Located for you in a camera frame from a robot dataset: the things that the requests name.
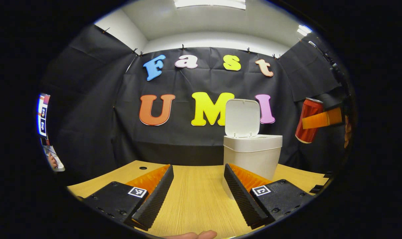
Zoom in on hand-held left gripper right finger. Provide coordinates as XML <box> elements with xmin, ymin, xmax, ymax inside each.
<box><xmin>224</xmin><ymin>163</ymin><xmax>315</xmax><ymax>230</ymax></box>

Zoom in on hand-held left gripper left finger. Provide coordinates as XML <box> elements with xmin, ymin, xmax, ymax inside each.
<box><xmin>82</xmin><ymin>164</ymin><xmax>174</xmax><ymax>232</ymax></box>

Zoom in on red pop can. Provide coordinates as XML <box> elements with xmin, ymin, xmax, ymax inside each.
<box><xmin>295</xmin><ymin>97</ymin><xmax>324</xmax><ymax>144</ymax></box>

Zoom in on white desktop garbage bin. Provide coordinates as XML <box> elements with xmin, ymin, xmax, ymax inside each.
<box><xmin>222</xmin><ymin>99</ymin><xmax>283</xmax><ymax>199</ymax></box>

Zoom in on wooden desktop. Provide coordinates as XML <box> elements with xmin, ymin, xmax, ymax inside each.
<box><xmin>67</xmin><ymin>160</ymin><xmax>333</xmax><ymax>239</ymax></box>

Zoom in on small ceiling light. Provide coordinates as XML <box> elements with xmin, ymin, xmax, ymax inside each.
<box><xmin>297</xmin><ymin>24</ymin><xmax>313</xmax><ymax>37</ymax></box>

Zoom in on white keyboard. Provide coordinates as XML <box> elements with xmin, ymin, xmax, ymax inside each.
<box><xmin>43</xmin><ymin>146</ymin><xmax>66</xmax><ymax>172</ymax></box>

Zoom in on black backdrop cloth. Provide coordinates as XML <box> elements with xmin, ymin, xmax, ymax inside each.
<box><xmin>42</xmin><ymin>25</ymin><xmax>351</xmax><ymax>186</ymax></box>

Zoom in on computer monitor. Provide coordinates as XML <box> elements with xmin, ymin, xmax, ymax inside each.
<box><xmin>38</xmin><ymin>94</ymin><xmax>51</xmax><ymax>137</ymax></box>

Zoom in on rectangular ceiling light panel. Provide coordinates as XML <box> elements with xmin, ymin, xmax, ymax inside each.
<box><xmin>173</xmin><ymin>0</ymin><xmax>246</xmax><ymax>10</ymax></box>

